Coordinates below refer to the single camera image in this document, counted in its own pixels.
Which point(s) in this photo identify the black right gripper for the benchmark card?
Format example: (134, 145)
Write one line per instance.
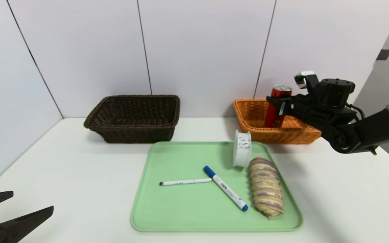
(283, 108)

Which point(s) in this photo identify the red soda can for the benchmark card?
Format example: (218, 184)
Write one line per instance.
(273, 119)

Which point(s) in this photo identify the white tape roll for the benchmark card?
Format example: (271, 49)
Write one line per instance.
(241, 150)

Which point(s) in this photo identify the white marker with blue cap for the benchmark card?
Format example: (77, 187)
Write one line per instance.
(228, 191)

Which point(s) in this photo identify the white stylus pen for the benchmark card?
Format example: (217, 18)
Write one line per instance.
(184, 182)

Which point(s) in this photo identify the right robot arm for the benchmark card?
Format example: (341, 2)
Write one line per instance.
(377, 130)

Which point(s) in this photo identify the orange wicker basket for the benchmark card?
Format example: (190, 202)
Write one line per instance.
(282, 136)

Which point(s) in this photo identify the dark brown wicker basket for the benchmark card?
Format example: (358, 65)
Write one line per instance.
(130, 133)

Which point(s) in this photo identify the striped bread loaf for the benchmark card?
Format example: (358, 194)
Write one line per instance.
(266, 189)

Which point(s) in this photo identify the light green plastic tray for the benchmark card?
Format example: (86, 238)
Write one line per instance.
(187, 212)

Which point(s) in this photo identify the black wall bracket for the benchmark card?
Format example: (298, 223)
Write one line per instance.
(383, 54)

